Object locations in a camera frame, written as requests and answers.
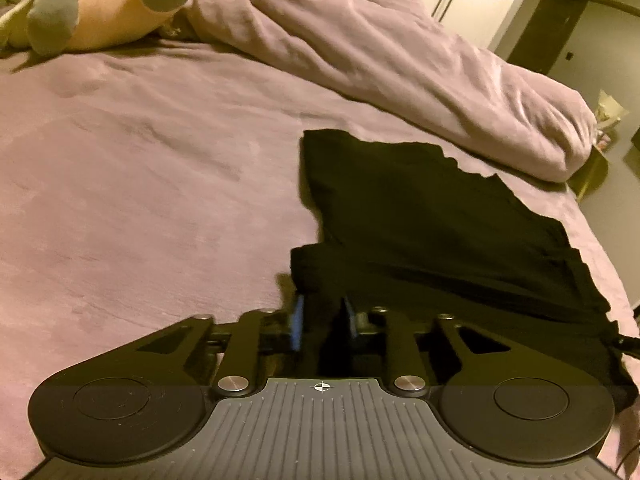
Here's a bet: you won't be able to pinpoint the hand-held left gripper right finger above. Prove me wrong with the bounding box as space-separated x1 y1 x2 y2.
341 296 601 398

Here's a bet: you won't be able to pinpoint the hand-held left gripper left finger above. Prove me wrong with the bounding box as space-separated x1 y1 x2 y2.
50 296 306 398

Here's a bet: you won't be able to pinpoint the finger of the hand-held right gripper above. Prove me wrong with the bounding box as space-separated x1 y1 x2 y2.
611 334 640 358

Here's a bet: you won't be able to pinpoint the black long-sleeve shirt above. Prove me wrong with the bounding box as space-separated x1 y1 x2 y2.
290 129 638 413

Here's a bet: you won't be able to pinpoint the white-legged side table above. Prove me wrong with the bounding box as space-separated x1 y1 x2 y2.
574 150 612 202

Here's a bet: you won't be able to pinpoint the rumpled purple duvet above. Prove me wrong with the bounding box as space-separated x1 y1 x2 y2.
189 0 598 184

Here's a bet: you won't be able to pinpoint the beige plush toy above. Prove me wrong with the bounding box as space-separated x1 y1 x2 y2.
0 0 201 57

